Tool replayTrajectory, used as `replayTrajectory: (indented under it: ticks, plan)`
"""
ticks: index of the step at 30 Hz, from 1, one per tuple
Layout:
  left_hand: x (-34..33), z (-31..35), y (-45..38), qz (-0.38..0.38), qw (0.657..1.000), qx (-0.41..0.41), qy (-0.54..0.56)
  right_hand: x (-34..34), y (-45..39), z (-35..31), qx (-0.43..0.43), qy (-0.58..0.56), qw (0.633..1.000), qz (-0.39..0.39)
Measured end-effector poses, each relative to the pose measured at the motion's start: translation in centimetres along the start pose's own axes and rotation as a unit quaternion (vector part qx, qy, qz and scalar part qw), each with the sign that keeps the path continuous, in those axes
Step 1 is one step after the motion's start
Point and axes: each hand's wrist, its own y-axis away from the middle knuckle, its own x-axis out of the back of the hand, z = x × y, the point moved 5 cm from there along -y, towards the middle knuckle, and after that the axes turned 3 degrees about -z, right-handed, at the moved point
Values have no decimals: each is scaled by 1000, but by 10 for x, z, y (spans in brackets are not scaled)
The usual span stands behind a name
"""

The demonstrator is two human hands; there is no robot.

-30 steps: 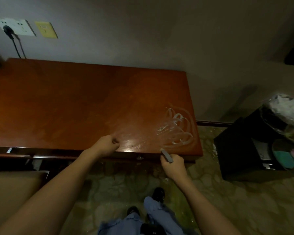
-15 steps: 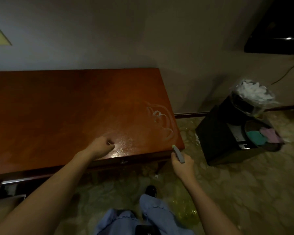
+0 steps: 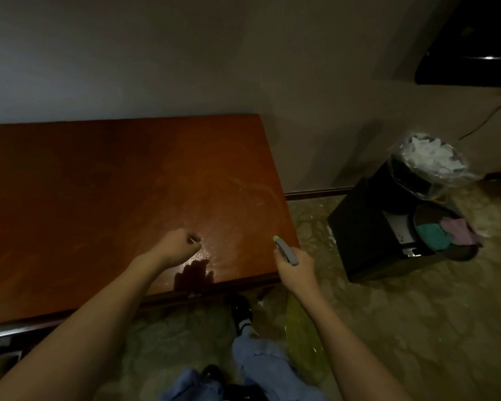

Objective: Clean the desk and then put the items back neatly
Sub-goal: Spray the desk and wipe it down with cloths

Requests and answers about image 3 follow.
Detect white paper scraps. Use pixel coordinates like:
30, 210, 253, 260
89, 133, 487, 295
401, 133, 473, 180

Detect person's left hand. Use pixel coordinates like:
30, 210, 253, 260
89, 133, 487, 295
146, 228, 203, 271

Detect person's black shoe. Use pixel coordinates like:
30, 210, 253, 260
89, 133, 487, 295
227, 294, 257, 335
200, 364, 228, 386

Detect yellow green spray bottle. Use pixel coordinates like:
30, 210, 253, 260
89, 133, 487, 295
272, 235, 328, 389

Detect black round basin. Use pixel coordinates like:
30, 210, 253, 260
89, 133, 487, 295
411, 203, 483, 264

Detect person's right forearm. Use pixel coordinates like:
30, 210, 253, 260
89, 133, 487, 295
299, 292, 414, 401

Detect trash bin with clear bag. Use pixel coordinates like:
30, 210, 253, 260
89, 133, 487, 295
390, 131, 485, 201

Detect teal cleaning cloth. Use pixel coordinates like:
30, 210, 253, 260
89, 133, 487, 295
417, 223, 454, 252

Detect person's right hand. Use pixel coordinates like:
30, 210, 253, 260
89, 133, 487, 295
273, 243, 322, 302

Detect reddish wooden desk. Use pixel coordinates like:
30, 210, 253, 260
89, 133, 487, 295
0, 114, 302, 339

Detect black low cabinet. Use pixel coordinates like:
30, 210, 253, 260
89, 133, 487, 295
327, 163, 485, 285

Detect black television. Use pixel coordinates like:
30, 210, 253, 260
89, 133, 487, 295
415, 0, 501, 87

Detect person's left forearm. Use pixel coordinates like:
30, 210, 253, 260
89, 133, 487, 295
0, 256, 164, 401

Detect black power cable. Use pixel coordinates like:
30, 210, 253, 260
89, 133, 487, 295
459, 96, 501, 143

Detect person's blue trousers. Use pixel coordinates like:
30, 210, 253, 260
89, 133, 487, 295
163, 325, 327, 401

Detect pink cleaning cloth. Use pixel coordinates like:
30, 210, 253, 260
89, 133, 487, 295
441, 216, 484, 247

